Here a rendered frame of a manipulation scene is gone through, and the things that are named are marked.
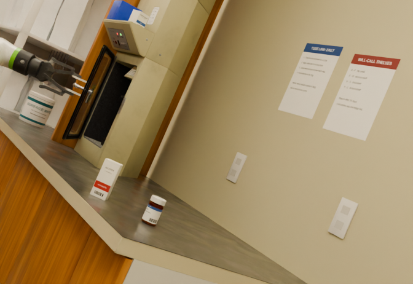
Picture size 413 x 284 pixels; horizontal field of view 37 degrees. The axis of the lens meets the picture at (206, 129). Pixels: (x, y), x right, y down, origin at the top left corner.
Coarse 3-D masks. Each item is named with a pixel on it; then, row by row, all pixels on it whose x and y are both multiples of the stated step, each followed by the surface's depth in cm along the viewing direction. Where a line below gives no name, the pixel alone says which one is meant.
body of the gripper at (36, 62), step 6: (36, 60) 243; (42, 60) 245; (30, 66) 242; (36, 66) 242; (42, 66) 245; (48, 66) 245; (30, 72) 243; (36, 72) 242; (42, 72) 245; (48, 72) 245; (54, 72) 246; (42, 78) 245
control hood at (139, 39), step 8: (104, 24) 262; (112, 24) 253; (120, 24) 244; (128, 24) 236; (136, 24) 237; (128, 32) 240; (136, 32) 237; (144, 32) 239; (128, 40) 244; (136, 40) 238; (144, 40) 239; (136, 48) 239; (144, 48) 240; (144, 56) 241
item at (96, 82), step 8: (104, 56) 245; (96, 64) 236; (104, 64) 252; (96, 72) 243; (104, 72) 260; (88, 80) 236; (96, 80) 250; (96, 88) 258; (88, 104) 256; (80, 112) 246; (80, 120) 253; (72, 128) 244; (80, 128) 261; (64, 136) 236
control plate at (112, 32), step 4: (108, 28) 260; (112, 28) 255; (112, 32) 257; (116, 32) 253; (120, 32) 248; (112, 36) 259; (116, 36) 255; (120, 36) 250; (124, 36) 246; (112, 40) 261; (116, 40) 257; (120, 40) 252; (124, 40) 248; (116, 44) 259; (120, 44) 254; (124, 44) 250; (120, 48) 256; (124, 48) 252; (128, 48) 247
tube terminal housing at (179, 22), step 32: (160, 0) 249; (192, 0) 245; (160, 32) 242; (192, 32) 255; (128, 64) 257; (160, 64) 244; (128, 96) 240; (160, 96) 251; (128, 128) 243; (96, 160) 242; (128, 160) 247
